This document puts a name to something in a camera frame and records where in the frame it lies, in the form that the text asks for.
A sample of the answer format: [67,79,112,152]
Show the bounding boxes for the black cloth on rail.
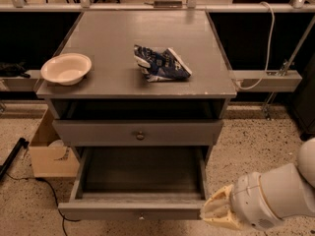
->
[0,62,30,78]

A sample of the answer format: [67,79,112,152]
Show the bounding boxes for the white hanging cable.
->
[235,1,276,90]

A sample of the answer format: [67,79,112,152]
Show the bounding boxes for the grey top drawer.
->
[53,120,222,147]

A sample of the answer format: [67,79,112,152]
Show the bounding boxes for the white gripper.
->
[200,172,284,231]

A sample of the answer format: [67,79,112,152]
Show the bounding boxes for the grey drawer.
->
[53,120,222,147]
[58,146,210,220]

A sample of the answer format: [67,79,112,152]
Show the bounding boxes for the blue white snack bag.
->
[134,45,192,83]

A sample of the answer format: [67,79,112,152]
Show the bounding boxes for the grey wooden drawer cabinet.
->
[34,9,238,159]

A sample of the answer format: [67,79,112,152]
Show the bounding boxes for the black floor cable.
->
[6,172,81,236]

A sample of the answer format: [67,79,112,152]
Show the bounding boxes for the white bowl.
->
[40,53,92,86]

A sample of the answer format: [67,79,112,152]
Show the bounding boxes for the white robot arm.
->
[201,139,315,231]

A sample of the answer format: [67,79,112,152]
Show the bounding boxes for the black pole on floor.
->
[0,138,29,181]

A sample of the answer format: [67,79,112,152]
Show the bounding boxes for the cardboard box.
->
[29,110,79,178]

